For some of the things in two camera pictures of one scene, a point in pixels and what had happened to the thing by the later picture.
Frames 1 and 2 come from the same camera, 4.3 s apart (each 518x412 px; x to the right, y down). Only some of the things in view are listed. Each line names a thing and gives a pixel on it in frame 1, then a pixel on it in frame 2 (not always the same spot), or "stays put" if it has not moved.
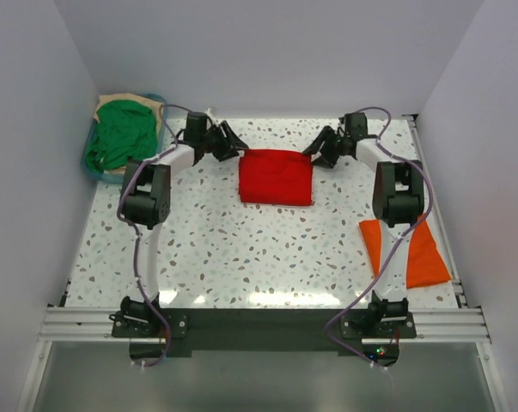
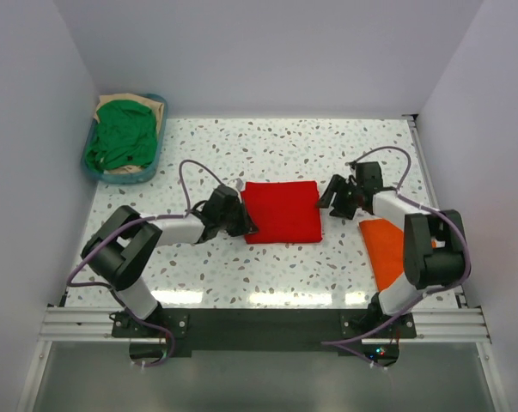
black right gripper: (331, 144) to (342, 196)
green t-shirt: (125, 131) stays put
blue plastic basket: (119, 178) stays put
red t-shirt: (276, 177) to (283, 211)
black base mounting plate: (155, 333) stays put
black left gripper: (220, 142) to (237, 215)
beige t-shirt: (128, 97) stays put
